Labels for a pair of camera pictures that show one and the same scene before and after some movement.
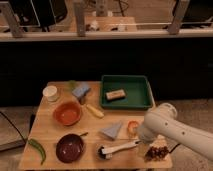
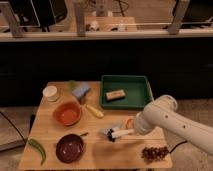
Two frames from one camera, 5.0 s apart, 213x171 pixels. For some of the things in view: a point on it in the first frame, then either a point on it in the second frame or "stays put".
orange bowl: [67, 113] stays put
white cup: [50, 93] stays put
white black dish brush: [107, 152] to [113, 134]
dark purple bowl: [70, 147] stays put
